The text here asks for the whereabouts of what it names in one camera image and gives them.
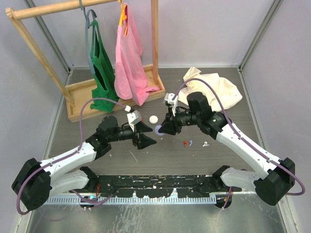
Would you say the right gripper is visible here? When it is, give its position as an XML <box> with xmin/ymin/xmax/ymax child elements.
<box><xmin>158</xmin><ymin>105</ymin><xmax>200</xmax><ymax>135</ymax></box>

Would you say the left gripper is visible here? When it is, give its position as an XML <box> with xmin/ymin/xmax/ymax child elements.
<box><xmin>108</xmin><ymin>121</ymin><xmax>156</xmax><ymax>149</ymax></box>

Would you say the lilac earbud case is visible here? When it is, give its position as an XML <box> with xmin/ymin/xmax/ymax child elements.
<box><xmin>155</xmin><ymin>125</ymin><xmax>164</xmax><ymax>136</ymax></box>

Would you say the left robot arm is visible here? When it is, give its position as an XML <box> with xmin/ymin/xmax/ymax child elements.
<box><xmin>12</xmin><ymin>116</ymin><xmax>156</xmax><ymax>214</ymax></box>

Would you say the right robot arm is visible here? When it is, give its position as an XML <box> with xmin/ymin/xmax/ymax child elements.
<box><xmin>159</xmin><ymin>92</ymin><xmax>295</xmax><ymax>206</ymax></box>

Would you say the white earbud case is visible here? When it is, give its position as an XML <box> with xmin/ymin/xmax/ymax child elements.
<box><xmin>149</xmin><ymin>115</ymin><xmax>158</xmax><ymax>124</ymax></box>

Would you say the pink t-shirt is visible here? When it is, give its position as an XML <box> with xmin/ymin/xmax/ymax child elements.
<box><xmin>114</xmin><ymin>5</ymin><xmax>159</xmax><ymax>106</ymax></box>

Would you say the green t-shirt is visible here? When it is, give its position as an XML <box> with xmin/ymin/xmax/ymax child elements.
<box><xmin>90</xmin><ymin>20</ymin><xmax>119</xmax><ymax>113</ymax></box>

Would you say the cream satin cloth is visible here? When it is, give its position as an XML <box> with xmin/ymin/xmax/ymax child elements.
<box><xmin>178</xmin><ymin>67</ymin><xmax>242</xmax><ymax>112</ymax></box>

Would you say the orange yellow hanger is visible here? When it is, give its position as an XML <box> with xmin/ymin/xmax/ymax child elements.
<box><xmin>118</xmin><ymin>0</ymin><xmax>128</xmax><ymax>36</ymax></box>

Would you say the grey blue hanger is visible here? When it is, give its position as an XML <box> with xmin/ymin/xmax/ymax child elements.
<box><xmin>79</xmin><ymin>0</ymin><xmax>97</xmax><ymax>75</ymax></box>

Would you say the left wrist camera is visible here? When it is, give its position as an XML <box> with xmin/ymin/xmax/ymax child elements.
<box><xmin>127</xmin><ymin>110</ymin><xmax>141</xmax><ymax>132</ymax></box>

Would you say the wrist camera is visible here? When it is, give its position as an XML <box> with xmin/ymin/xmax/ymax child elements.
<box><xmin>163</xmin><ymin>93</ymin><xmax>178</xmax><ymax>116</ymax></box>
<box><xmin>127</xmin><ymin>110</ymin><xmax>141</xmax><ymax>132</ymax></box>

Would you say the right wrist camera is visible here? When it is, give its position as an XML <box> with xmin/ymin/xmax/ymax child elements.
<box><xmin>163</xmin><ymin>93</ymin><xmax>178</xmax><ymax>116</ymax></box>

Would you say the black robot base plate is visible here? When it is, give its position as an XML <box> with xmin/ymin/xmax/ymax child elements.
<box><xmin>77</xmin><ymin>166</ymin><xmax>241</xmax><ymax>208</ymax></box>

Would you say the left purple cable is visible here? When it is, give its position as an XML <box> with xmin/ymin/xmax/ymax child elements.
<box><xmin>15</xmin><ymin>98</ymin><xmax>133</xmax><ymax>216</ymax></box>

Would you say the slotted cable duct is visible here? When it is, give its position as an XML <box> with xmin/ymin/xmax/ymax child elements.
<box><xmin>45</xmin><ymin>193</ymin><xmax>217</xmax><ymax>205</ymax></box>

